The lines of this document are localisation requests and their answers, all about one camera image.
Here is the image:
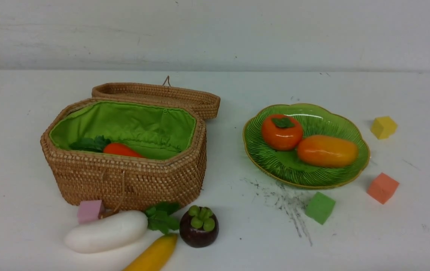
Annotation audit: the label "orange toy persimmon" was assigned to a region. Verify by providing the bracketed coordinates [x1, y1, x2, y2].
[261, 114, 304, 151]

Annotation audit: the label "purple toy mangosteen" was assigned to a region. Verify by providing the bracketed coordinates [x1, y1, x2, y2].
[179, 205, 219, 248]

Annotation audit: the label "orange yellow toy mango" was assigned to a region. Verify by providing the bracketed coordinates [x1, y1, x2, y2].
[297, 134, 359, 168]

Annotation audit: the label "orange toy carrot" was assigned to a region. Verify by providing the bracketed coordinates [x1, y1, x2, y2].
[69, 135, 143, 158]

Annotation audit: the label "yellow toy banana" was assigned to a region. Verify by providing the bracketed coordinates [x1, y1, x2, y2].
[123, 233, 178, 271]

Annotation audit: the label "white toy radish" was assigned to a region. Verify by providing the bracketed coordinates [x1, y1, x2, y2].
[64, 202, 180, 254]

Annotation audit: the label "woven wicker basket green lining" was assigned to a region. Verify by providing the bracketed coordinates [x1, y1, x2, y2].
[40, 97, 207, 210]

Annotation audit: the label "green leaf-shaped glass plate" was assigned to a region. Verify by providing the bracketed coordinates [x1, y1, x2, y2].
[242, 103, 371, 189]

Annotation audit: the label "green foam cube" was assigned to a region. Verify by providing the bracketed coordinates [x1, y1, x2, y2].
[305, 192, 336, 225]

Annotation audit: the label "pink foam cube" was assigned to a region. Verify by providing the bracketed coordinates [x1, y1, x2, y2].
[77, 199, 105, 224]

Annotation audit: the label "yellow foam cube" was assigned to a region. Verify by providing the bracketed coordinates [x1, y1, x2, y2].
[370, 116, 398, 140]

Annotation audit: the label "orange foam cube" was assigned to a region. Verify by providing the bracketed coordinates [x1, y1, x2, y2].
[366, 173, 400, 204]

